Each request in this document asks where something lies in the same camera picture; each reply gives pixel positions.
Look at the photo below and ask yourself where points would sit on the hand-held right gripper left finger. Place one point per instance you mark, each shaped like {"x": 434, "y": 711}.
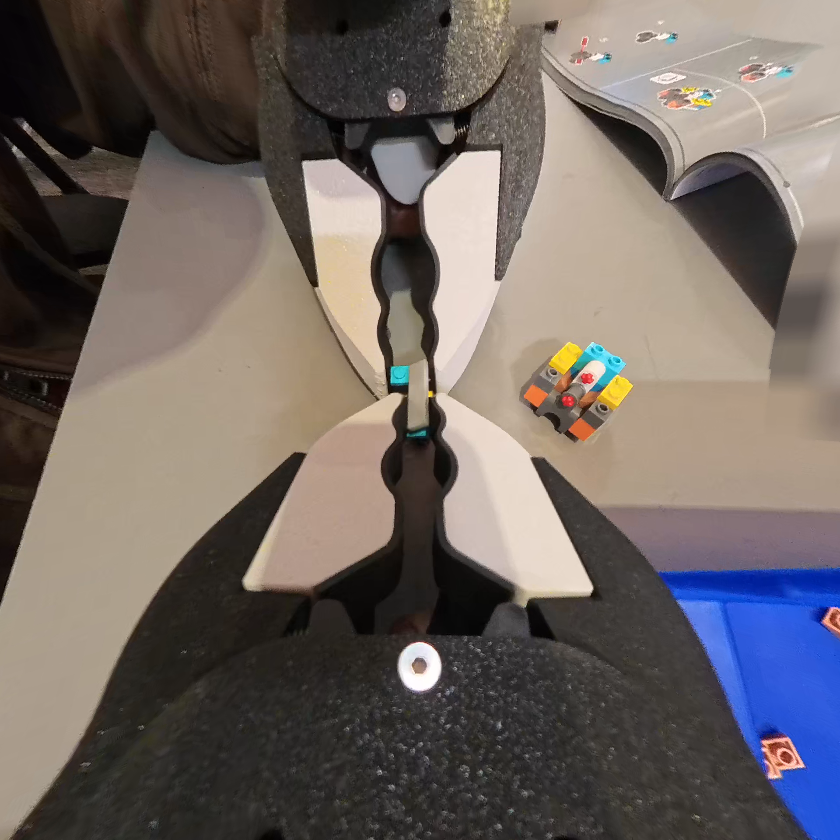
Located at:
{"x": 321, "y": 525}

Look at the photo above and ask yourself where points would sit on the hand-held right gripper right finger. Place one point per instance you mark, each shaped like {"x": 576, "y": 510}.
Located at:
{"x": 512, "y": 525}

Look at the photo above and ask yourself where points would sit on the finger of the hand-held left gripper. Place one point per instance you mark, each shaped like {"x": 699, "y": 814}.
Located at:
{"x": 466, "y": 229}
{"x": 341, "y": 229}

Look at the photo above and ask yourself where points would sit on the multicoloured brick model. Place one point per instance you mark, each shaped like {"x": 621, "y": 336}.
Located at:
{"x": 577, "y": 394}

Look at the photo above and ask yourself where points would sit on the grey plate brick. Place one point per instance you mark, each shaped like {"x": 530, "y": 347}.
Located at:
{"x": 418, "y": 400}

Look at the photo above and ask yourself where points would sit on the blue storage bin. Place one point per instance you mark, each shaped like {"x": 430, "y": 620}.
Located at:
{"x": 754, "y": 656}

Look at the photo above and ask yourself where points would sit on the pile of bricks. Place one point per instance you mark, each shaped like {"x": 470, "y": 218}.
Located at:
{"x": 781, "y": 754}

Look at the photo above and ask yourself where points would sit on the person's left forearm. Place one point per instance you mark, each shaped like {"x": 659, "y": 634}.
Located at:
{"x": 164, "y": 65}

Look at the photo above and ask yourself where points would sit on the person's left hand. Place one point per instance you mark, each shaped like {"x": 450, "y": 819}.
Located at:
{"x": 402, "y": 223}

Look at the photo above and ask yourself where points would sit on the brick instruction booklet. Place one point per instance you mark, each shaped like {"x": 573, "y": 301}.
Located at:
{"x": 722, "y": 79}

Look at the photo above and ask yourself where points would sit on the person in brown jacket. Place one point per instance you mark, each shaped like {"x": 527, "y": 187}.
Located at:
{"x": 39, "y": 295}

